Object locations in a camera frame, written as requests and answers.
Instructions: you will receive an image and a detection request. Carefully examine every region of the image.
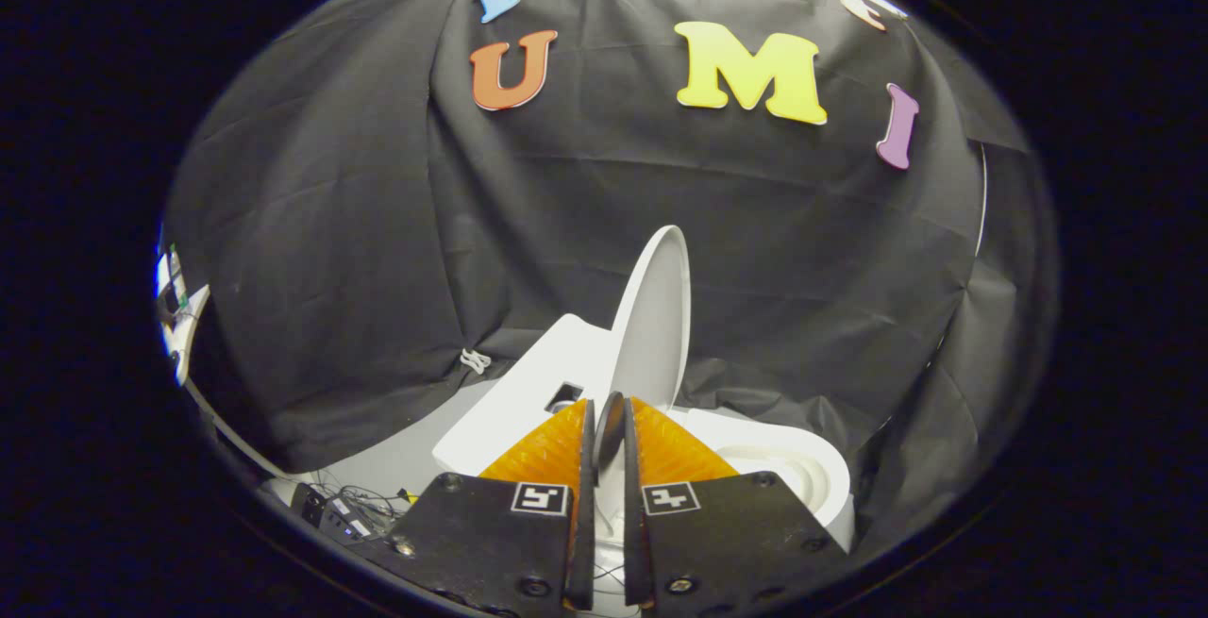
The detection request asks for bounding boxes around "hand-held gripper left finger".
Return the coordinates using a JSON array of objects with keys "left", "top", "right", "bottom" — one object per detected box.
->
[{"left": 377, "top": 398, "right": 597, "bottom": 611}]

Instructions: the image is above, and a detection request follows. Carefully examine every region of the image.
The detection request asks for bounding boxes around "black backdrop cloth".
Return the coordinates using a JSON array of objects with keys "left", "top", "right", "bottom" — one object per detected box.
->
[{"left": 165, "top": 0, "right": 1060, "bottom": 564}]

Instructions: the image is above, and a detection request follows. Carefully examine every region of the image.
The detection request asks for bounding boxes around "white toilet lid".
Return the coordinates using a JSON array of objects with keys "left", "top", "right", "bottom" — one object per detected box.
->
[{"left": 595, "top": 225, "right": 693, "bottom": 489}]

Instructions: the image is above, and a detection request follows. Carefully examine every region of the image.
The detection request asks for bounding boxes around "white toilet seat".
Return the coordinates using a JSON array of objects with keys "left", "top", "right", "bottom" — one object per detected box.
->
[{"left": 684, "top": 409, "right": 852, "bottom": 526}]

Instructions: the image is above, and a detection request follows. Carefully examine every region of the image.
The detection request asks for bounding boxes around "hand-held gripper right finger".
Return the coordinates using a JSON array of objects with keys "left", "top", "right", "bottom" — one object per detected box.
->
[{"left": 623, "top": 397, "right": 850, "bottom": 611}]

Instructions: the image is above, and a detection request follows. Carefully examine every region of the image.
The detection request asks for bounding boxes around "white toilet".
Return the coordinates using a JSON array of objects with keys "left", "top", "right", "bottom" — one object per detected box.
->
[{"left": 432, "top": 313, "right": 856, "bottom": 555}]

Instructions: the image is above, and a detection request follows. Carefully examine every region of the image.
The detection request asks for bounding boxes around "cluttered white shelf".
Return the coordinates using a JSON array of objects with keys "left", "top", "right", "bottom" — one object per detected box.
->
[{"left": 155, "top": 239, "right": 211, "bottom": 385}]

